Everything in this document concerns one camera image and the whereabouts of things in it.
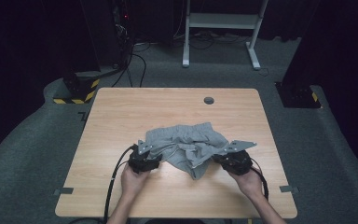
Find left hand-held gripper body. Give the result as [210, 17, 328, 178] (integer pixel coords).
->
[128, 139, 154, 175]

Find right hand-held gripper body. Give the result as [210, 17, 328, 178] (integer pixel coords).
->
[223, 139, 258, 176]

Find grey shorts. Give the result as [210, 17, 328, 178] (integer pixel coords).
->
[144, 121, 231, 181]

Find person's left hand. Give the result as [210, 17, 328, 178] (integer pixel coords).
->
[119, 162, 152, 201]

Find person's right hand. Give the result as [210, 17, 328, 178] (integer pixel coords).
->
[227, 167, 264, 201]

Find grey tape strip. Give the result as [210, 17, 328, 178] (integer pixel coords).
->
[53, 187, 75, 196]
[279, 185, 300, 194]

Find black yellow striped stand base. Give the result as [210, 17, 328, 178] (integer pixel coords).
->
[52, 71, 102, 105]

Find black equipment rack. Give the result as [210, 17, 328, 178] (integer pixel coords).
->
[111, 0, 134, 68]

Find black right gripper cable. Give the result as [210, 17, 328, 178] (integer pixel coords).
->
[250, 158, 270, 202]

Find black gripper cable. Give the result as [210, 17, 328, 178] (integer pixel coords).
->
[103, 144, 138, 224]
[250, 158, 270, 202]

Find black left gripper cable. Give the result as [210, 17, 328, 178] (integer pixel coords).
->
[103, 144, 138, 224]

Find black floor cable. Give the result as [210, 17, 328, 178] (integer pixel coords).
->
[111, 46, 147, 89]

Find cable bundle on floor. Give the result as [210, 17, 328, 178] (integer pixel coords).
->
[172, 30, 251, 50]

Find white metal stand frame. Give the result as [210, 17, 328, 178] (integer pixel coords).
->
[182, 0, 269, 71]

